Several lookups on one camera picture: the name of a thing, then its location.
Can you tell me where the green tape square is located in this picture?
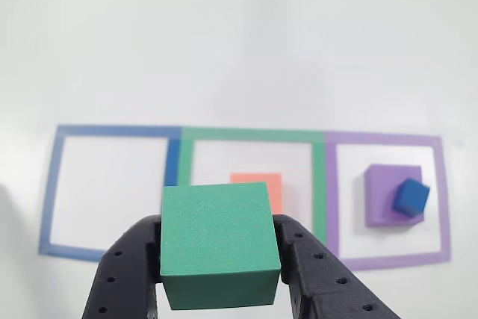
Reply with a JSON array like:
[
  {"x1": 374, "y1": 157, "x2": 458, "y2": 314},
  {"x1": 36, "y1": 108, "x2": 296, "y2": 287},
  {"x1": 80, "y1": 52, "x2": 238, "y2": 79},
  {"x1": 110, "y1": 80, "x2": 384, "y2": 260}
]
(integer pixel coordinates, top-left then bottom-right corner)
[{"x1": 176, "y1": 126, "x2": 329, "y2": 247}]

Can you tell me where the orange foam block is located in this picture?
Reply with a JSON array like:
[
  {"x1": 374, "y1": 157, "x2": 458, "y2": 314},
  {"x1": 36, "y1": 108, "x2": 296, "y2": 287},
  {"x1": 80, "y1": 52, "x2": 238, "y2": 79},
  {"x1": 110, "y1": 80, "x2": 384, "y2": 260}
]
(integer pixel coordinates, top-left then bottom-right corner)
[{"x1": 229, "y1": 173, "x2": 283, "y2": 215}]

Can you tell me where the small blue foam cube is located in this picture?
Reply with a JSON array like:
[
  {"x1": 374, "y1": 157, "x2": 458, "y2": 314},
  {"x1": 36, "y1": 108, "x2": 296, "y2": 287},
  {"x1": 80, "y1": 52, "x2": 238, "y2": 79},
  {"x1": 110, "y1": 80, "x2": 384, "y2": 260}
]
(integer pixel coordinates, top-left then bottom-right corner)
[{"x1": 391, "y1": 177, "x2": 431, "y2": 219}]

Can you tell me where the blue tape square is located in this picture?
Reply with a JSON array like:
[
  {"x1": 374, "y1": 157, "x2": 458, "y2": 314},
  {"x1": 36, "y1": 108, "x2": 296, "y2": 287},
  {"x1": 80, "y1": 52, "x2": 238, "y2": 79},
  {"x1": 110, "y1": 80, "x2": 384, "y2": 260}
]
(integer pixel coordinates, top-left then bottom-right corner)
[{"x1": 38, "y1": 123, "x2": 183, "y2": 263}]

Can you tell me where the green foam cube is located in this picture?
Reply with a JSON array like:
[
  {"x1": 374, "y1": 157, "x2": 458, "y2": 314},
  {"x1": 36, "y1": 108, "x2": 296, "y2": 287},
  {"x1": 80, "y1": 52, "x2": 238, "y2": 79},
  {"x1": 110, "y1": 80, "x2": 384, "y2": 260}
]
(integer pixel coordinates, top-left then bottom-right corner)
[{"x1": 159, "y1": 181, "x2": 282, "y2": 312}]

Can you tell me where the purple tape square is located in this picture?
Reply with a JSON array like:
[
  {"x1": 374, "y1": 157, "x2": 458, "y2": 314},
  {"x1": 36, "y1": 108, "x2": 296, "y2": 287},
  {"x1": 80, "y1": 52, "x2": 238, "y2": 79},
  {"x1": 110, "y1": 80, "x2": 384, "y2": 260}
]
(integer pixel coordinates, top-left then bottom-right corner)
[{"x1": 323, "y1": 131, "x2": 452, "y2": 272}]

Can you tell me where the purple foam block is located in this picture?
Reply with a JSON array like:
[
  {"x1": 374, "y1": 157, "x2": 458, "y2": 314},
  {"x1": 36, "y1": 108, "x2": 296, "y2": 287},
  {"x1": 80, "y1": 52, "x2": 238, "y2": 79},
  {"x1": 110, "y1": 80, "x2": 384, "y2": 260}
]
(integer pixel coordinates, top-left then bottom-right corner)
[{"x1": 364, "y1": 164, "x2": 425, "y2": 229}]

